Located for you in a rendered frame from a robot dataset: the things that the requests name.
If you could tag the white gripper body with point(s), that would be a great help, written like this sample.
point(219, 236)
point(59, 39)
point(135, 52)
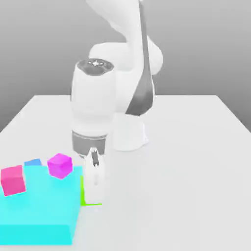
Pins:
point(94, 188)

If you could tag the small green cube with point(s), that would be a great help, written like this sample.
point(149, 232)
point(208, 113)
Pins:
point(82, 198)

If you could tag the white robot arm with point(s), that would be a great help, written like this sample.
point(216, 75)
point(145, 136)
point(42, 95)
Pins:
point(92, 102)

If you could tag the small magenta cube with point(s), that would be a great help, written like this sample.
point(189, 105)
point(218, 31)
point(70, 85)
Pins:
point(59, 165)

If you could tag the small blue cube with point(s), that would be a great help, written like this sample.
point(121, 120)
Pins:
point(33, 162)

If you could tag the small pink cube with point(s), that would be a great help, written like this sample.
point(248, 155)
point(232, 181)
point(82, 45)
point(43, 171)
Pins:
point(12, 181)

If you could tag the large cyan box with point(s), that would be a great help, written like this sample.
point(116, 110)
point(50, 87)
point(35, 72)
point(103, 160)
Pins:
point(43, 205)

